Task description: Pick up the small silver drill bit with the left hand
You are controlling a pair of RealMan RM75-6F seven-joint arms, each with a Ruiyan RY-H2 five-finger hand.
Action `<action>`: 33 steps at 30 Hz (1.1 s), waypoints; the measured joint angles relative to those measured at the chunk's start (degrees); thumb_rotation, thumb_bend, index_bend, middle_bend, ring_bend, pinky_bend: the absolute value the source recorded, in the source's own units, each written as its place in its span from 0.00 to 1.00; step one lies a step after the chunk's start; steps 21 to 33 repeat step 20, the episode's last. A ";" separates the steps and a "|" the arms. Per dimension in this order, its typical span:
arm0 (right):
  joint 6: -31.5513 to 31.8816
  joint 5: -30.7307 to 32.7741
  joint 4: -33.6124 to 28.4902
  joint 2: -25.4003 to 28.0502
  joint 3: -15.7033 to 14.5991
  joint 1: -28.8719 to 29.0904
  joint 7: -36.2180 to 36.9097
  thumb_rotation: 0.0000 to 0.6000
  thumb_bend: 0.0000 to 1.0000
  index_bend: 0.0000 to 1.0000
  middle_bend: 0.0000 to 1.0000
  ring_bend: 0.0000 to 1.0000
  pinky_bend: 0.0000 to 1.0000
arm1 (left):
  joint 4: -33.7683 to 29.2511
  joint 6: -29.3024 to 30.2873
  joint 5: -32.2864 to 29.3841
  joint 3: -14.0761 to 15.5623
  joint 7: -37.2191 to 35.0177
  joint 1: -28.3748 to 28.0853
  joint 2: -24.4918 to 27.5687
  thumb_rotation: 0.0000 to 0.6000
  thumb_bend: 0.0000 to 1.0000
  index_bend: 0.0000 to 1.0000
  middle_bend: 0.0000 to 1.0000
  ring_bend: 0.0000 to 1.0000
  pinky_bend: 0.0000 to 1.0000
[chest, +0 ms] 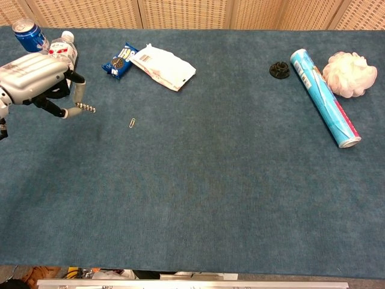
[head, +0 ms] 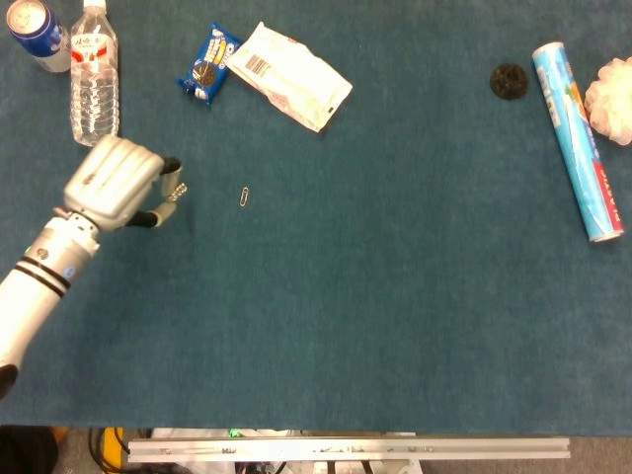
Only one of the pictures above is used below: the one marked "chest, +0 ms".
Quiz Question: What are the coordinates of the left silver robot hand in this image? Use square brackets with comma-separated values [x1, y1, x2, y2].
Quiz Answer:
[0, 52, 87, 119]

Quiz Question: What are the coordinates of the silver bead chain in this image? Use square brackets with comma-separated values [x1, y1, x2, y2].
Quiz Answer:
[75, 102, 97, 114]

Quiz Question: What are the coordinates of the blue soda can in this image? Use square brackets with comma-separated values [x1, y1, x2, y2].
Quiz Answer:
[11, 17, 51, 55]

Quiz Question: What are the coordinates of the clear plastic water bottle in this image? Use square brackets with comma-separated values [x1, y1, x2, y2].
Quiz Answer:
[48, 30, 78, 70]

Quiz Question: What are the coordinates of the blue Oreo cookie pack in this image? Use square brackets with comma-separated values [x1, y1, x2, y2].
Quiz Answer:
[101, 42, 139, 80]

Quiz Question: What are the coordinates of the white snack bag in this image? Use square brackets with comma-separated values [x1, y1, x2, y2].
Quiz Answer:
[129, 43, 197, 92]

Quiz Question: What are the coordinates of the woven folding screen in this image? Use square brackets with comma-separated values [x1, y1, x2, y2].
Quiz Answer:
[0, 0, 385, 31]

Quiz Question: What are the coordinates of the blue-green felt table mat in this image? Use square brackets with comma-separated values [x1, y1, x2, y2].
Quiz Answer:
[0, 25, 385, 279]

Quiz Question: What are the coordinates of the black round plastic part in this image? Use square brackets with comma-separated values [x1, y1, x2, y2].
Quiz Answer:
[269, 61, 291, 80]

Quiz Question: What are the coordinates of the blue plastic wrap tube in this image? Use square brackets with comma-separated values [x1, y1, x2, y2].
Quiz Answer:
[289, 49, 362, 149]

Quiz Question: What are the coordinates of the pale pink bath pouf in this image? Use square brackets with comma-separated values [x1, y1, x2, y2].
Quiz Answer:
[322, 52, 378, 98]

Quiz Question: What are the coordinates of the aluminium profile rail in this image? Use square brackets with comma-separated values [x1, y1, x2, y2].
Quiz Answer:
[36, 279, 350, 289]

